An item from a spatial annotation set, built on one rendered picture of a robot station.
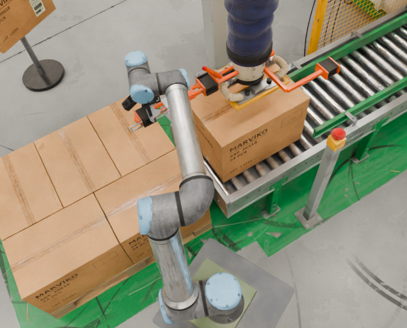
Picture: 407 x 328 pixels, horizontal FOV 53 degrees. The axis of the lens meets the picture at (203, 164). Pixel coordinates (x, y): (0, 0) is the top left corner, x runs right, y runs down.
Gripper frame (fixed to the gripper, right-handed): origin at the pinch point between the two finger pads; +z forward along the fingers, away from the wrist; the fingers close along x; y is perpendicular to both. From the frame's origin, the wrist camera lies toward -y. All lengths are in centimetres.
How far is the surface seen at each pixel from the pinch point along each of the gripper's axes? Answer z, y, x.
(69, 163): 70, -48, 50
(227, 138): 29.2, 35.1, -15.4
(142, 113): -2.3, -2.1, 0.3
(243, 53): -15, 52, -5
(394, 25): 64, 208, 22
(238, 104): 11.5, 44.9, -11.3
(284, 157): 69, 72, -24
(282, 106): 29, 72, -14
